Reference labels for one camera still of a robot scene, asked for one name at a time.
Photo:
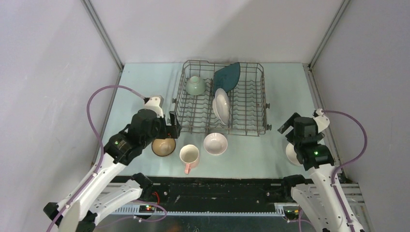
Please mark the wrist white camera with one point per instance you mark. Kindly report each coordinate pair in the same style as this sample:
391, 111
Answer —
321, 119
154, 103

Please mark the grey wire dish rack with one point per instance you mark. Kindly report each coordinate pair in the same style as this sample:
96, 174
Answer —
247, 101

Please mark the white scalloped plate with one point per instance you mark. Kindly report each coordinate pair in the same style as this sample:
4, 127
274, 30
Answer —
221, 106

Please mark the teal square plate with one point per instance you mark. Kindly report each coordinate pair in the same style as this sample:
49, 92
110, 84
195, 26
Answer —
226, 78

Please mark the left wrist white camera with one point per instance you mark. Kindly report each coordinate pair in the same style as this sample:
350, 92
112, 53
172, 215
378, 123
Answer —
154, 103

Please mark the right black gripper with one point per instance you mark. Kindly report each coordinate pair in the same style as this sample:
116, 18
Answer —
290, 122

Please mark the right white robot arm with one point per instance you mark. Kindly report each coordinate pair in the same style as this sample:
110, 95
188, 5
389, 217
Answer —
330, 211

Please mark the pink white bowl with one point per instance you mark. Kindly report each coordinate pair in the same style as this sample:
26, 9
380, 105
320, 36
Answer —
215, 144

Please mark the left controller board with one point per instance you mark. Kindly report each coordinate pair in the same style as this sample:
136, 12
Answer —
147, 209

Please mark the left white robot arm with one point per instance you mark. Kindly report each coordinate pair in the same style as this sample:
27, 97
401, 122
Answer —
82, 210

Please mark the white ceramic bowl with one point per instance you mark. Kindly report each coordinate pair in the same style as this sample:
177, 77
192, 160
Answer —
291, 155

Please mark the brown rimmed tan bowl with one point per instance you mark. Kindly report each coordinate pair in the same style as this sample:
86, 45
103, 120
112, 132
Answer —
163, 147

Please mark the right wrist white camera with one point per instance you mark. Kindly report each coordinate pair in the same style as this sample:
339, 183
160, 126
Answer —
321, 119

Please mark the pink mug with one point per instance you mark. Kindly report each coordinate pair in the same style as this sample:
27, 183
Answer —
190, 156

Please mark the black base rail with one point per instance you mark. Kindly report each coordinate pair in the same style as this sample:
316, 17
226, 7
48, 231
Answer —
220, 195

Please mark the right controller board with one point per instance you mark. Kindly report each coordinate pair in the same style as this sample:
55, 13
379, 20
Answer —
292, 214

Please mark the pale green ceramic bowl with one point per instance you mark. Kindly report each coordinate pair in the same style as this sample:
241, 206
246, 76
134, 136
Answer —
195, 86

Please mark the controller board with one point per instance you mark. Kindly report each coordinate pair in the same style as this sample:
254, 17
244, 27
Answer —
292, 214
147, 209

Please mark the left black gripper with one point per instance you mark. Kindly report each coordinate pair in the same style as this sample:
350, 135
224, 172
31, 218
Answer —
169, 131

